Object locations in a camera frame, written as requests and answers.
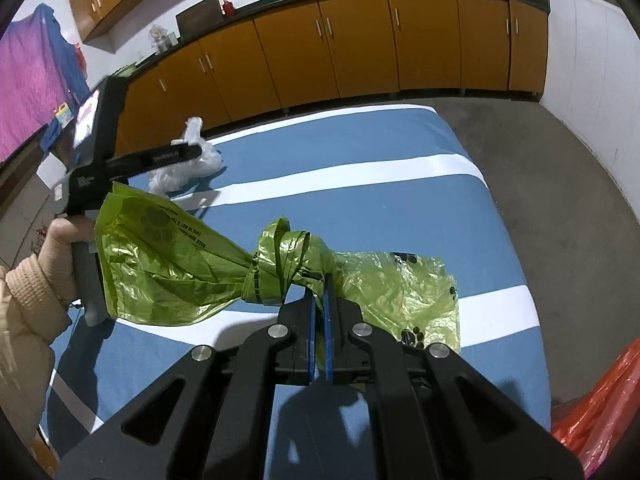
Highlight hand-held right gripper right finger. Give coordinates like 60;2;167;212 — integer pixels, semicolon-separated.
323;290;585;480

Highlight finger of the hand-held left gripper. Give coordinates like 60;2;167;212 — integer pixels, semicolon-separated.
106;143;204;179

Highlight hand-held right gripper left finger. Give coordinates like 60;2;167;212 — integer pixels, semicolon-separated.
55;296;318;480

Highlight white plastic bag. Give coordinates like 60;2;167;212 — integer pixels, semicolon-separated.
146;116;224;196

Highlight light green plastic bag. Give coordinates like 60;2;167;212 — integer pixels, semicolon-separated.
94;182;461;353

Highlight red bag lined basket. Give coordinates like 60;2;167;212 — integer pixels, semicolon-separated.
550;337;640;478

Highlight person's left forearm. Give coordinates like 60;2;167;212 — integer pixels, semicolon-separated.
0;254;72;443

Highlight person's left hand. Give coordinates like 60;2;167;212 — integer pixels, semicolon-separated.
32;216;97;307

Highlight white floral cabinet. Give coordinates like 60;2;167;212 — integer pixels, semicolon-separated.
0;135;76;271

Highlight purple hanging blanket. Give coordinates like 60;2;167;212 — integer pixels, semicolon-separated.
0;2;91;163

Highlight clear plastic jar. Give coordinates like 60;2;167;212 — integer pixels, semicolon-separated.
149;24;178;55

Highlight dark brown board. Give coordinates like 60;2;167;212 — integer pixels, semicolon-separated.
175;0;223;38

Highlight orange base cabinets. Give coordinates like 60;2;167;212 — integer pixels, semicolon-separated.
117;0;550;133

